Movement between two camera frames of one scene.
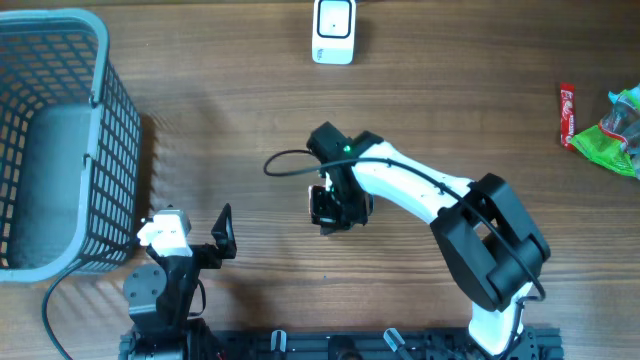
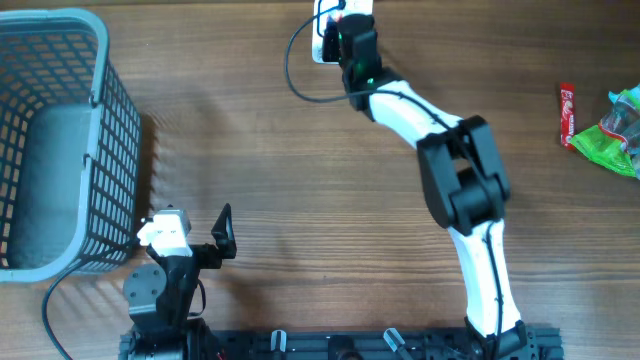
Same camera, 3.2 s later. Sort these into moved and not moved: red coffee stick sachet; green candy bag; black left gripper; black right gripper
Moved: black right gripper
Not moved: black left gripper; green candy bag; red coffee stick sachet
